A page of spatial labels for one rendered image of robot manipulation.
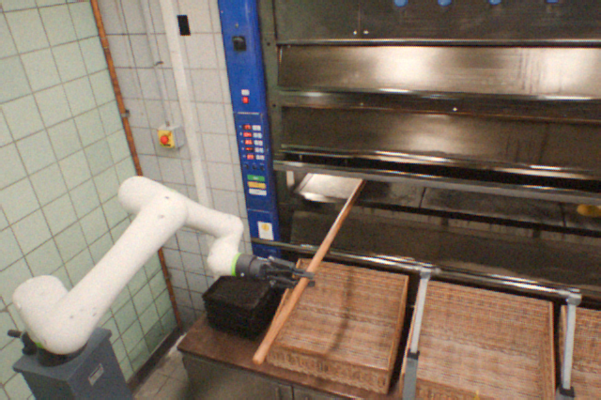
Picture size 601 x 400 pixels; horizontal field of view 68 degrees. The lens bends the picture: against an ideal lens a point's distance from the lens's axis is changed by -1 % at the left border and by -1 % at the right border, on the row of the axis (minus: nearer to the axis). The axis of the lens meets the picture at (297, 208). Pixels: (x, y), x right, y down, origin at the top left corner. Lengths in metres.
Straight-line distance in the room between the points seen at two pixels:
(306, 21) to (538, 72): 0.86
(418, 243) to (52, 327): 1.49
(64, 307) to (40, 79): 1.16
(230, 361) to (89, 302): 1.05
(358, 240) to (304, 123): 0.61
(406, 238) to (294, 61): 0.93
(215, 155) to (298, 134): 0.48
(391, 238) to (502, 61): 0.88
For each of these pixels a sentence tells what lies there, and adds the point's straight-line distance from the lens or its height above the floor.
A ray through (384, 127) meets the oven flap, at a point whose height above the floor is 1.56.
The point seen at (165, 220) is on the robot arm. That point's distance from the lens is 1.30.
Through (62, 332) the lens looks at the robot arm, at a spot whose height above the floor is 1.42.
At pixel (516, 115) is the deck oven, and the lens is 1.83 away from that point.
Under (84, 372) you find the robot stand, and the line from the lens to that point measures 1.57.
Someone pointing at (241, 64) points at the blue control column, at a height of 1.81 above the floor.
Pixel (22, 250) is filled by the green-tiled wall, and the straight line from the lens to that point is 2.21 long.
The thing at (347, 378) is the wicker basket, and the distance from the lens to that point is 2.04.
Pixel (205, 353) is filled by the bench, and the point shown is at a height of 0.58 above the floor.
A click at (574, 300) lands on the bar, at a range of 1.75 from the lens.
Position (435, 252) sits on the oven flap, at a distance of 2.11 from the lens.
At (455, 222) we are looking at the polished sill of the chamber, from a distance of 2.02.
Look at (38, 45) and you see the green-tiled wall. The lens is 2.21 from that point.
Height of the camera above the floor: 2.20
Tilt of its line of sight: 30 degrees down
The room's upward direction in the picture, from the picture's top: 4 degrees counter-clockwise
